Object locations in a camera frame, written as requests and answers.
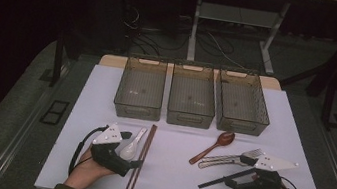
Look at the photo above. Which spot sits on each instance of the black chopstick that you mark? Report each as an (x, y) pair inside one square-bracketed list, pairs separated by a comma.
[(210, 183), (214, 181)]

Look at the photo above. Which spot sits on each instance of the brown wooden chopstick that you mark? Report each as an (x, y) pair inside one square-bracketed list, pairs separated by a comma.
[(148, 145), (144, 145)]

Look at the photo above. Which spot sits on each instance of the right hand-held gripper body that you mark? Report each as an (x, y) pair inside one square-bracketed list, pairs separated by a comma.
[(260, 187)]

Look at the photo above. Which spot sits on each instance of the brown wooden spoon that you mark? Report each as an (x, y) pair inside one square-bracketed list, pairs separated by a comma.
[(225, 138)]

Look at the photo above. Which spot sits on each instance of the black metal stand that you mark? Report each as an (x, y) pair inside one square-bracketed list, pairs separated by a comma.
[(57, 64), (327, 104)]

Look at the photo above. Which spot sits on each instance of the translucent brown plastic bin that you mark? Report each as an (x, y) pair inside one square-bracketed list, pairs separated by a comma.
[(242, 102), (140, 87), (192, 94)]

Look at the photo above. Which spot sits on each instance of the white desk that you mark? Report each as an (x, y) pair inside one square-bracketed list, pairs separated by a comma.
[(194, 27)]

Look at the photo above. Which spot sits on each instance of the silver metal fork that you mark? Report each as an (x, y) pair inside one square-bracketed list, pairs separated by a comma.
[(213, 164)]

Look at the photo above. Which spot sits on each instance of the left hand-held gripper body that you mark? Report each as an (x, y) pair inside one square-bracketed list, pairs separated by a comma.
[(106, 157)]

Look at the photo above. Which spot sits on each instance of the person's left hand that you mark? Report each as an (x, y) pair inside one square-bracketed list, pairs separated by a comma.
[(84, 173)]

